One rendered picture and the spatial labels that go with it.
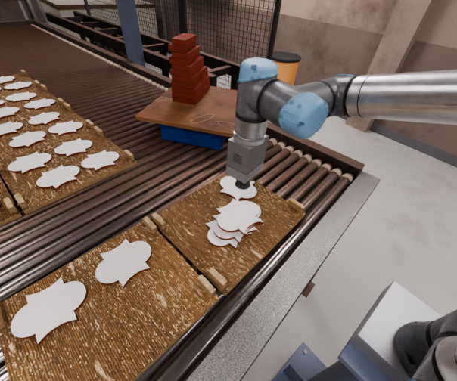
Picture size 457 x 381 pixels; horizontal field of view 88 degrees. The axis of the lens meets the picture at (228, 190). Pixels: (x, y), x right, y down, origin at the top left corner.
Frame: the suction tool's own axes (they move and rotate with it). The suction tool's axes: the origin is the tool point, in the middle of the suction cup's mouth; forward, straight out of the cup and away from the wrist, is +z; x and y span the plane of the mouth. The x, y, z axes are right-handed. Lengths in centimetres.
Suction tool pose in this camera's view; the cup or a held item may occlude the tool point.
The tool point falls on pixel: (242, 184)
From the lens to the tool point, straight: 67.3
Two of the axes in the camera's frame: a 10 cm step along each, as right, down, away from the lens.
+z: -0.6, 7.3, 6.8
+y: -6.1, 5.1, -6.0
